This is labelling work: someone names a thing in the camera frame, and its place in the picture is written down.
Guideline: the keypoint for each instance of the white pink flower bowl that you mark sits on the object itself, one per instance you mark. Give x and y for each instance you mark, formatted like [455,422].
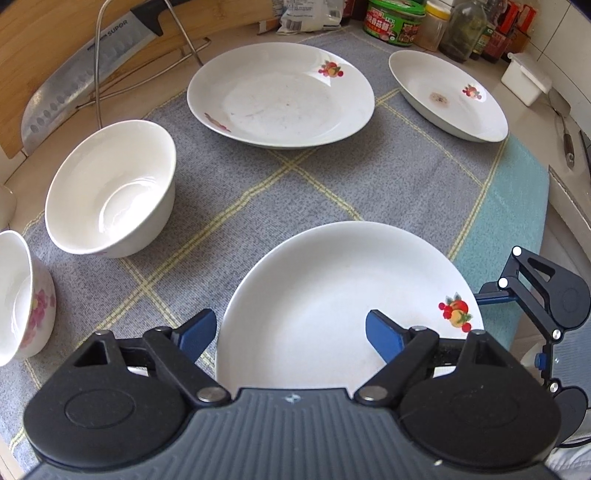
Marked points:
[115,198]
[18,300]

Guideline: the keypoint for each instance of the yellow lidded jar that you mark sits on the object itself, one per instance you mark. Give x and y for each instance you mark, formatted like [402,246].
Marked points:
[434,32]

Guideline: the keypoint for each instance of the person's light clothing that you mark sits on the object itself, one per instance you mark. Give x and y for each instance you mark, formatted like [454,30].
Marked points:
[572,466]

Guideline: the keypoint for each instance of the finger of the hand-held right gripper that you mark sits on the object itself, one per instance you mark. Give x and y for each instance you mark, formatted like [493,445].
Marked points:
[494,298]

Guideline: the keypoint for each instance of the white plastic food bag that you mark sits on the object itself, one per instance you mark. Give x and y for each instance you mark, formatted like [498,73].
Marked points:
[304,16]

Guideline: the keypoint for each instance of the metal spatula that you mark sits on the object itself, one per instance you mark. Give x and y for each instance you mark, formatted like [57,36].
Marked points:
[559,104]

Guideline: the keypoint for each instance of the dark bottle green label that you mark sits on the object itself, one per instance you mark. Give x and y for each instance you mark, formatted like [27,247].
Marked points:
[482,44]

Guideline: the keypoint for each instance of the green lidded sauce jar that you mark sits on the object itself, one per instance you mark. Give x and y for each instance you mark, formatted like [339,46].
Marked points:
[392,23]

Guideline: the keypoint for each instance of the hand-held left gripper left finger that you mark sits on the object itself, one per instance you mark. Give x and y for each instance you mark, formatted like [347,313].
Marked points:
[201,330]

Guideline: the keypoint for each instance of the white plastic box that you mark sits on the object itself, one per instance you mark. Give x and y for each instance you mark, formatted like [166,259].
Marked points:
[526,78]

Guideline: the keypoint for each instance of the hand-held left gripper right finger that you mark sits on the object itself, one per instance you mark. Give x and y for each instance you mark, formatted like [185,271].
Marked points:
[383,332]

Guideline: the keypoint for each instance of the glass pickle jar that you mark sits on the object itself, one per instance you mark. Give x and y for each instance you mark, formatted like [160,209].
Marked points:
[461,32]

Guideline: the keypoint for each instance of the wooden cutting board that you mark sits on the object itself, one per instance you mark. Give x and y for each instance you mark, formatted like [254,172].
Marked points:
[46,27]

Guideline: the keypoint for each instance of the grey checked cloth teal edge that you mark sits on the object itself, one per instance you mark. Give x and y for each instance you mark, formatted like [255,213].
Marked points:
[258,194]

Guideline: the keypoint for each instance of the white fruit print plate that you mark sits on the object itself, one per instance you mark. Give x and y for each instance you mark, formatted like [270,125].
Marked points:
[277,97]
[323,300]
[438,92]

